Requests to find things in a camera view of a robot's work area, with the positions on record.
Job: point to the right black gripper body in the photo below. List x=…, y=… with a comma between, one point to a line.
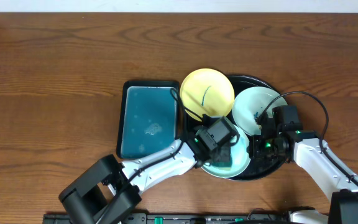
x=266, y=149

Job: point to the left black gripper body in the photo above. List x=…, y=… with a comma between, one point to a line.
x=221, y=154

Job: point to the green yellow sponge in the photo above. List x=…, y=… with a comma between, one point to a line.
x=222, y=158

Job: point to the light blue plate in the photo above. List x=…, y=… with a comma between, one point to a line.
x=240, y=159

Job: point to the pale green plate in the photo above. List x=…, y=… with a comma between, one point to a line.
x=248, y=105

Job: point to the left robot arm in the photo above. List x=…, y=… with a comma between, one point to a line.
x=109, y=190

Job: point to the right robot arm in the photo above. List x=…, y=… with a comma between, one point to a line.
x=333, y=177

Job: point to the black round tray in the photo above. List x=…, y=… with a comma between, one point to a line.
x=257, y=168

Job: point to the yellow plate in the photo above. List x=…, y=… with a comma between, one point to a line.
x=207, y=91

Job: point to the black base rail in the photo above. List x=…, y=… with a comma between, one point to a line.
x=257, y=215

